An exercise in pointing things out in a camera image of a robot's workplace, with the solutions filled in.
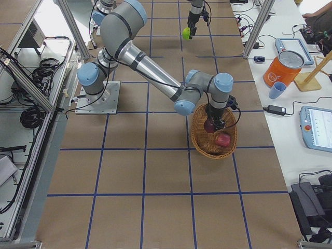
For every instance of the light red apple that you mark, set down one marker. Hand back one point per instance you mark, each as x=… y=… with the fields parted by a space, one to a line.
x=223 y=140

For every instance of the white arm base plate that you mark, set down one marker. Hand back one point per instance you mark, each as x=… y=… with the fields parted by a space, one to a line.
x=100 y=104

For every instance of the dark red apple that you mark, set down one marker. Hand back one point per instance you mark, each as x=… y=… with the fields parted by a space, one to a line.
x=209 y=126

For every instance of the wooden mug stand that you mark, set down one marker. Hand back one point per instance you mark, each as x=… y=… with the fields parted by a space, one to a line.
x=306 y=81

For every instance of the light blue plastic cup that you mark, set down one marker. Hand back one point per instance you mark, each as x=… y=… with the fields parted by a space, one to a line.
x=276 y=90

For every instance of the orange canister with metal lid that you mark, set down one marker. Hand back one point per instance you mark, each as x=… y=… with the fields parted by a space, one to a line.
x=284 y=68

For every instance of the green apple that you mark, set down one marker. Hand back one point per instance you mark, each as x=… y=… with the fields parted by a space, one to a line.
x=186 y=33

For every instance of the black power adapter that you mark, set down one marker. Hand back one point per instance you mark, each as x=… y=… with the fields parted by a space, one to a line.
x=277 y=110

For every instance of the small blue device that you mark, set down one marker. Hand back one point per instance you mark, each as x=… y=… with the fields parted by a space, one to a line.
x=259 y=59

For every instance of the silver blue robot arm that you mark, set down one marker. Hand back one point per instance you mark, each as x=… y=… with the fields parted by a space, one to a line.
x=118 y=29
x=196 y=7

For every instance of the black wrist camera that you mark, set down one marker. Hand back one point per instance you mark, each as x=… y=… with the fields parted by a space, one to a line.
x=232 y=103

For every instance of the wicker basket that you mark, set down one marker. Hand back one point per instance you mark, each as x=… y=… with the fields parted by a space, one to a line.
x=206 y=143

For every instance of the blue teach pendant tablet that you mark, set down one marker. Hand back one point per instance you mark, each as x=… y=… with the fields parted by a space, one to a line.
x=294 y=44

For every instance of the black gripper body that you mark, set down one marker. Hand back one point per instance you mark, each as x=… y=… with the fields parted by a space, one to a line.
x=214 y=113

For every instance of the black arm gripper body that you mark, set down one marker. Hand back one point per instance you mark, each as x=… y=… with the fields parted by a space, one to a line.
x=193 y=18

